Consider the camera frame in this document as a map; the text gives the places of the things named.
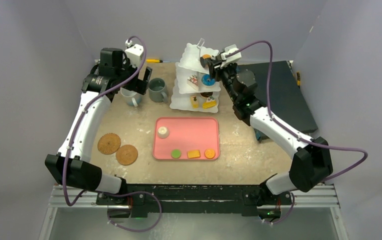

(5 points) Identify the grey mug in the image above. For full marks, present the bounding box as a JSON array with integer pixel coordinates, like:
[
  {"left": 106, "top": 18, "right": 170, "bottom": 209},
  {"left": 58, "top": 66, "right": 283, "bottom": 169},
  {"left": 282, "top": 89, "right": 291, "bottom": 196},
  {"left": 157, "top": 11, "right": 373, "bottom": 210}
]
[{"left": 148, "top": 78, "right": 169, "bottom": 104}]

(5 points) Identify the white round cake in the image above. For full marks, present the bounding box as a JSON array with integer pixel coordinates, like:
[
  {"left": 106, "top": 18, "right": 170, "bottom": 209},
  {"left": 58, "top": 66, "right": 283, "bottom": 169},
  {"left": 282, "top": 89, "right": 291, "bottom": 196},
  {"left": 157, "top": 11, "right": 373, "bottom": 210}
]
[{"left": 157, "top": 126, "right": 170, "bottom": 139}]

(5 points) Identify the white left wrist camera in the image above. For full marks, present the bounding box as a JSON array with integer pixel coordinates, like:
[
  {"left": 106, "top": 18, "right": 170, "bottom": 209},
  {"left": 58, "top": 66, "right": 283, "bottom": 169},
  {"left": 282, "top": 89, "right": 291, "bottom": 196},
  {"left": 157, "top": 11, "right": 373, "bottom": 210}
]
[{"left": 124, "top": 39, "right": 144, "bottom": 68}]

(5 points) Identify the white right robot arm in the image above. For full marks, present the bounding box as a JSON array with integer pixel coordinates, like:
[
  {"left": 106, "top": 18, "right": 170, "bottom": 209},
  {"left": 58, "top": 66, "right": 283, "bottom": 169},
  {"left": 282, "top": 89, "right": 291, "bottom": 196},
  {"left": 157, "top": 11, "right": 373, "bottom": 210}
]
[{"left": 200, "top": 57, "right": 333, "bottom": 204}]

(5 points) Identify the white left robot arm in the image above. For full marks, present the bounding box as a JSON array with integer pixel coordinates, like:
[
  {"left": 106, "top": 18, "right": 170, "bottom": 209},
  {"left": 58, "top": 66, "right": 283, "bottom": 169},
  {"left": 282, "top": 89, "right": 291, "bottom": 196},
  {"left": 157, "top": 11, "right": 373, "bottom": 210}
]
[{"left": 44, "top": 44, "right": 152, "bottom": 205}]

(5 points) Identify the yellow black tool right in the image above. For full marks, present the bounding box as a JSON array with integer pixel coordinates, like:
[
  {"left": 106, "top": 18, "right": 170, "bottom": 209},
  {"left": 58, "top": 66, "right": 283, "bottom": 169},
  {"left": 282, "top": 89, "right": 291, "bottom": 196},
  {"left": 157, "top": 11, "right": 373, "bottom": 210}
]
[{"left": 296, "top": 71, "right": 301, "bottom": 88}]

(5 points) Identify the chocolate sprinkle donut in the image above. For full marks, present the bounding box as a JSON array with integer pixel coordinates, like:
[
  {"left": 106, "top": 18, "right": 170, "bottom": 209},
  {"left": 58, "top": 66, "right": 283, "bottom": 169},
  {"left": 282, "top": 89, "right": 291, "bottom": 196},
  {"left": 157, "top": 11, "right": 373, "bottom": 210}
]
[{"left": 200, "top": 92, "right": 213, "bottom": 98}]

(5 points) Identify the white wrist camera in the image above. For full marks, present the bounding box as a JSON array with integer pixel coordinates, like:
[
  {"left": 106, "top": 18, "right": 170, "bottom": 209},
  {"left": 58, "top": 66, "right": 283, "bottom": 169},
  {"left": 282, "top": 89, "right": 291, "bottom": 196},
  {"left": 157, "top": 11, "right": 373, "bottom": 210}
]
[
  {"left": 124, "top": 39, "right": 144, "bottom": 68},
  {"left": 220, "top": 44, "right": 242, "bottom": 68}
]

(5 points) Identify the orange round cookie top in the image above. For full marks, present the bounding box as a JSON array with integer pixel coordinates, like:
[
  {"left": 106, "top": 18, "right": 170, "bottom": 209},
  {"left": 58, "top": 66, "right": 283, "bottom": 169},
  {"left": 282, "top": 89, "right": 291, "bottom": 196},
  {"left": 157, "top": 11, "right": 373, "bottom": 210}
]
[{"left": 201, "top": 54, "right": 212, "bottom": 59}]

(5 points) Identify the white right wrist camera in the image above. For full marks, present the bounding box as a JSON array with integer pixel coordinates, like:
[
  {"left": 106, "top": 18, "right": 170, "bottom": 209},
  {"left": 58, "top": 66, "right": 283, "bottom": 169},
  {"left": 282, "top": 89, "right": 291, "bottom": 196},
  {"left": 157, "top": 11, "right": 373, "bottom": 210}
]
[{"left": 220, "top": 44, "right": 242, "bottom": 68}]

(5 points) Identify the white three-tier cake stand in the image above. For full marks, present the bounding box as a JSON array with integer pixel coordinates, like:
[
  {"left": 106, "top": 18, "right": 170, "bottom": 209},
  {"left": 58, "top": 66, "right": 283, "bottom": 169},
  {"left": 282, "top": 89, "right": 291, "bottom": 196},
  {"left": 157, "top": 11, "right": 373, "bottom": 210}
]
[{"left": 169, "top": 38, "right": 221, "bottom": 113}]

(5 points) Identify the orange round cookie bottom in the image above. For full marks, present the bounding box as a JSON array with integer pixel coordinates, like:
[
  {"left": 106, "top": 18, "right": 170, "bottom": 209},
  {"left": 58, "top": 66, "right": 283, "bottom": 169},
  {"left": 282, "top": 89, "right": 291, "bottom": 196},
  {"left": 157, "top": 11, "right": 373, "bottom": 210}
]
[{"left": 204, "top": 148, "right": 216, "bottom": 159}]

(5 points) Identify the yellow handled screwdriver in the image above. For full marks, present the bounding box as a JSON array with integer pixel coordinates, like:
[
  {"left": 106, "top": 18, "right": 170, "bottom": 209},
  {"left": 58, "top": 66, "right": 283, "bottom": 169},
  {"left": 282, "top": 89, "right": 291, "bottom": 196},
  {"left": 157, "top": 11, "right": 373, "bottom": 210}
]
[{"left": 146, "top": 58, "right": 170, "bottom": 63}]

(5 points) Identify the white triangular fruit cake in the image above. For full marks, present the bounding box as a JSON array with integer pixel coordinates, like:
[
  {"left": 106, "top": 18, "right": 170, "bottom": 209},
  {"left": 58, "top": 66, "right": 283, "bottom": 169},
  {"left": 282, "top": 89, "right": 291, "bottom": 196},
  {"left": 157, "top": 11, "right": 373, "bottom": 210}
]
[{"left": 186, "top": 74, "right": 199, "bottom": 91}]

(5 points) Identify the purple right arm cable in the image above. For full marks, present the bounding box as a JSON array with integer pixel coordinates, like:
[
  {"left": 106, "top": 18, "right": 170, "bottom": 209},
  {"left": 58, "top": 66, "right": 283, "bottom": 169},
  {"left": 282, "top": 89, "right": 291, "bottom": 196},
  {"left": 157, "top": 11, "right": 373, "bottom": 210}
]
[{"left": 232, "top": 40, "right": 368, "bottom": 226}]

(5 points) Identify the pink serving tray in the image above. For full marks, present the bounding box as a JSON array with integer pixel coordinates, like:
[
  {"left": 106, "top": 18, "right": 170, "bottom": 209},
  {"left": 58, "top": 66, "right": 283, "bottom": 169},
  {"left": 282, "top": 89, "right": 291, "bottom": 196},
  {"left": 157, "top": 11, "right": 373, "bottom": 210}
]
[{"left": 152, "top": 116, "right": 221, "bottom": 161}]

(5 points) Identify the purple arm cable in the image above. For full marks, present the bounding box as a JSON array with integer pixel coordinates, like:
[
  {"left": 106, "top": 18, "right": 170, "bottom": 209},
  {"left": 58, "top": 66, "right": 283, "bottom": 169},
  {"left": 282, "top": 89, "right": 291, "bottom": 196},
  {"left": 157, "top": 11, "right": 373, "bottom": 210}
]
[
  {"left": 61, "top": 35, "right": 163, "bottom": 233},
  {"left": 232, "top": 40, "right": 368, "bottom": 226}
]

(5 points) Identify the green round macaron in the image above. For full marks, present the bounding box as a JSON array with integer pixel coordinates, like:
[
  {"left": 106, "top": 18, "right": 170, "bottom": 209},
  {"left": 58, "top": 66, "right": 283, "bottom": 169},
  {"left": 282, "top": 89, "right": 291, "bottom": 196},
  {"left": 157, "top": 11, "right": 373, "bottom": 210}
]
[{"left": 170, "top": 149, "right": 182, "bottom": 159}]

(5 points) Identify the orange rectangular biscuit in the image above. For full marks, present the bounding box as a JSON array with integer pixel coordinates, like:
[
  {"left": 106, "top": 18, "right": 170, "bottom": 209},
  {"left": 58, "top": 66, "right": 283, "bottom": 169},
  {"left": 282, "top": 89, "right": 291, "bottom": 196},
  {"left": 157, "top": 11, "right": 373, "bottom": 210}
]
[{"left": 187, "top": 149, "right": 201, "bottom": 159}]

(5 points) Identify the round waffle coaster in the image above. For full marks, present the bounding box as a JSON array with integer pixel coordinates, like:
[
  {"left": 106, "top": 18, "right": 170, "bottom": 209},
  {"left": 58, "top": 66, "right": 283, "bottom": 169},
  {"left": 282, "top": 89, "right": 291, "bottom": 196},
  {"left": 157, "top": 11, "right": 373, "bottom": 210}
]
[
  {"left": 97, "top": 133, "right": 121, "bottom": 155},
  {"left": 115, "top": 144, "right": 138, "bottom": 166}
]

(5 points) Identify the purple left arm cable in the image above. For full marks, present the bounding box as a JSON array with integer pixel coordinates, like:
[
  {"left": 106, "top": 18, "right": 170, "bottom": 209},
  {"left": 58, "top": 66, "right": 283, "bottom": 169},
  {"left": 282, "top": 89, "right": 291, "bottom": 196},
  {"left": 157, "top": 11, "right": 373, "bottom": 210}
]
[{"left": 61, "top": 35, "right": 163, "bottom": 233}]

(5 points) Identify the blue frosted donut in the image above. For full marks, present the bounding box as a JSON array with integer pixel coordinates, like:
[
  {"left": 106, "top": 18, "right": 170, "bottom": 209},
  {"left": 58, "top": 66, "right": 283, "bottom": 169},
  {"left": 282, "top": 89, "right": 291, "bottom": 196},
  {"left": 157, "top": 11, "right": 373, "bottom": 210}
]
[{"left": 201, "top": 74, "right": 216, "bottom": 87}]

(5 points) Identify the orange round cookie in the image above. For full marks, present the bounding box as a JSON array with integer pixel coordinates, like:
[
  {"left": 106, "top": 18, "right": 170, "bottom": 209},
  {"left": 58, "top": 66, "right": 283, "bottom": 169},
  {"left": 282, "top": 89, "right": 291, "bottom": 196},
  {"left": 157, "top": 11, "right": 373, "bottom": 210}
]
[
  {"left": 204, "top": 148, "right": 216, "bottom": 159},
  {"left": 201, "top": 54, "right": 212, "bottom": 59}
]

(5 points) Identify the yellow triangular sprinkle cake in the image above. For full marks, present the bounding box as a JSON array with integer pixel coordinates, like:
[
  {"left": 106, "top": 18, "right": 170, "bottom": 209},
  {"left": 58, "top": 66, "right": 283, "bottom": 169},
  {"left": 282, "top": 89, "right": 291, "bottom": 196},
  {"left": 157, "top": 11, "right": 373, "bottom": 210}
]
[{"left": 202, "top": 96, "right": 217, "bottom": 109}]

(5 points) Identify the white small cup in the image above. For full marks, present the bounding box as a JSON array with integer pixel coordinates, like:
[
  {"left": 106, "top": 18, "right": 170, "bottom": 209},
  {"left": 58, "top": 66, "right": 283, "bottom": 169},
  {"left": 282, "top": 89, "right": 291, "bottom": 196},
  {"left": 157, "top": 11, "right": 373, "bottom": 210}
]
[{"left": 120, "top": 87, "right": 143, "bottom": 108}]

